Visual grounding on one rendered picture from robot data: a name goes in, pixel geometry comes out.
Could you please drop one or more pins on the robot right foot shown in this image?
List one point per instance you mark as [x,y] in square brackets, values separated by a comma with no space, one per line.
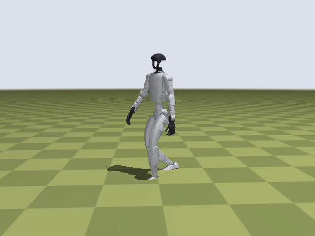
[170,167]

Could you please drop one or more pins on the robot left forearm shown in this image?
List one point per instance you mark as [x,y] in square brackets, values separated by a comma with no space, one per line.
[171,107]

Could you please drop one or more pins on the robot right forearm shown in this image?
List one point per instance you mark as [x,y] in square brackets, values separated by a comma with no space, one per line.
[137,102]

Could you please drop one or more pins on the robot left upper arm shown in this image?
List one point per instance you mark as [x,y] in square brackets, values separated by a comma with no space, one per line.
[167,79]

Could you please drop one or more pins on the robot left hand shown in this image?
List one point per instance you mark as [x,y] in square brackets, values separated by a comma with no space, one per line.
[171,127]

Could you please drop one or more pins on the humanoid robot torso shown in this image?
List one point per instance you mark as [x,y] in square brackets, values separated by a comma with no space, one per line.
[158,92]

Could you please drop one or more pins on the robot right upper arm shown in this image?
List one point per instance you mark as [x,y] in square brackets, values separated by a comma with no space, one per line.
[144,92]

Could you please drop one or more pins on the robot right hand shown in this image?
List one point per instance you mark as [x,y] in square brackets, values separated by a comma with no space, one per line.
[130,115]

